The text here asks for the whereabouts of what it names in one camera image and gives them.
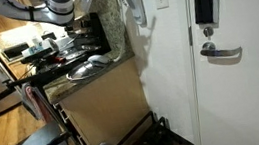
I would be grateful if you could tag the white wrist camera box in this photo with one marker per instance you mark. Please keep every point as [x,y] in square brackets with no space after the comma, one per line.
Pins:
[86,0]

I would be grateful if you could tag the black flat pan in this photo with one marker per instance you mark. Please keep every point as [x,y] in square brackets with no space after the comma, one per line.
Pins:
[38,55]

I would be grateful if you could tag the white wall telephone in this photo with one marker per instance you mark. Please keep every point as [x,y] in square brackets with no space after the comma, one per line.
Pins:
[136,3]

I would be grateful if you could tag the black coffee maker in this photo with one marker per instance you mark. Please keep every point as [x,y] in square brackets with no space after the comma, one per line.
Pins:
[93,37]

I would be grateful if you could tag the white door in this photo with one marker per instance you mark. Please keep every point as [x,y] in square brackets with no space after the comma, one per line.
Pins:
[253,66]

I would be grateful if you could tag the white oval object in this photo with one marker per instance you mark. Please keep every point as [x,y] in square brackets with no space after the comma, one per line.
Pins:
[98,59]

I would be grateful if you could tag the white plastic container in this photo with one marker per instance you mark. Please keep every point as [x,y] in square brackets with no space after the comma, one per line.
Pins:
[38,46]

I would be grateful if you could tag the granite topped kitchen counter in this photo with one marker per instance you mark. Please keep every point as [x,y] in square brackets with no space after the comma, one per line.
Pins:
[107,105]

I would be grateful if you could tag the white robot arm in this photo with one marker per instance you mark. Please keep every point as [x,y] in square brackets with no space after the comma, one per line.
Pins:
[27,8]

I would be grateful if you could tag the black camera stand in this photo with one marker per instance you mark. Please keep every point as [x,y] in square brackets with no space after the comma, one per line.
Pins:
[29,79]

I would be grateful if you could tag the silver key cylinder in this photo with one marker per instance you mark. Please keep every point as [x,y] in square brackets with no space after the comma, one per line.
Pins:
[208,31]

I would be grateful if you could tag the black metal shoe rack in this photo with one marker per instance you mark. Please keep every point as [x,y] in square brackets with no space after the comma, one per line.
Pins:
[153,126]

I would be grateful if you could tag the pink and grey towel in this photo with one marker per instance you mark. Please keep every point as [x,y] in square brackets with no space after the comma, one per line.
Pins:
[34,101]

